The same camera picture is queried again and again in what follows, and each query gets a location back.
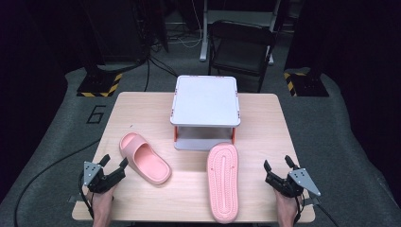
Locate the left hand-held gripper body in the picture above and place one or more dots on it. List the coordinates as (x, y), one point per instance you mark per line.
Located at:
(97, 181)

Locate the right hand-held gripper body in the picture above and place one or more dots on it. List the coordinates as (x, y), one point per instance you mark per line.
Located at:
(293, 186)

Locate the pink slipper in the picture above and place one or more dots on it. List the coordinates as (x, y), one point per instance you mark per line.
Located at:
(151, 167)
(222, 183)

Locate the white two-tier shoe rack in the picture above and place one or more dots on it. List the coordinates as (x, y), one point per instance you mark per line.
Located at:
(205, 101)

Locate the person's left hand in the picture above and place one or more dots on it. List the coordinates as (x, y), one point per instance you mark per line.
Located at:
(102, 201)

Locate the person's right hand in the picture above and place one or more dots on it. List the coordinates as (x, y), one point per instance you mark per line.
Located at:
(287, 206)

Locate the grey tape piece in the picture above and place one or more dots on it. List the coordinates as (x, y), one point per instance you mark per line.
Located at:
(310, 201)

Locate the black stand with striped base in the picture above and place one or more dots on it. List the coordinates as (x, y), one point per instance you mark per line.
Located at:
(307, 85)
(99, 83)

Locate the black folding chair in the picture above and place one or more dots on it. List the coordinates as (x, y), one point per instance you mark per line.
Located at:
(242, 53)

